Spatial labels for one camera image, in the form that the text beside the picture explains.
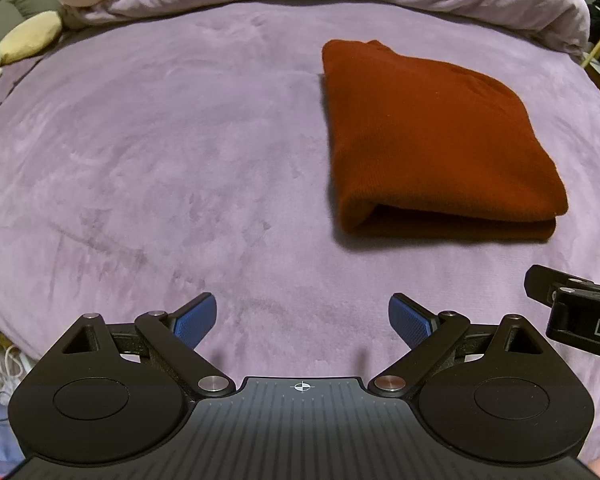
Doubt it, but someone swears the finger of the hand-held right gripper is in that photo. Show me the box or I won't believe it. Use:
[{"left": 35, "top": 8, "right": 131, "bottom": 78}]
[{"left": 524, "top": 264, "right": 600, "bottom": 307}]

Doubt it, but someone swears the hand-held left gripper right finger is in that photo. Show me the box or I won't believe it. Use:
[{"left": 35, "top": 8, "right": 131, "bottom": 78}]
[{"left": 367, "top": 293, "right": 547, "bottom": 397}]

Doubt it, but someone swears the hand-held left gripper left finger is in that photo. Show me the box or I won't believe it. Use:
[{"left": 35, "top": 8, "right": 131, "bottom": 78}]
[{"left": 62, "top": 292, "right": 237, "bottom": 397}]

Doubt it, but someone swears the red knit sweater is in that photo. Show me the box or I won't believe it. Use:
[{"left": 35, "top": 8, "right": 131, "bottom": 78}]
[{"left": 321, "top": 39, "right": 569, "bottom": 249}]

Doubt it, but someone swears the purple bed sheet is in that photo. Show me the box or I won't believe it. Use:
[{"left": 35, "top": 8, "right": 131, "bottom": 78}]
[{"left": 0, "top": 0, "right": 600, "bottom": 463}]

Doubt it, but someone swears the yellow white plush toy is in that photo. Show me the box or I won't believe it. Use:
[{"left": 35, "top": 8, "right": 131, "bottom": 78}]
[{"left": 0, "top": 10, "right": 64, "bottom": 93}]

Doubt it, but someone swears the white cable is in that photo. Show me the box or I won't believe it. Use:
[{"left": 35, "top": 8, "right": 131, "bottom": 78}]
[{"left": 0, "top": 342, "right": 33, "bottom": 406}]

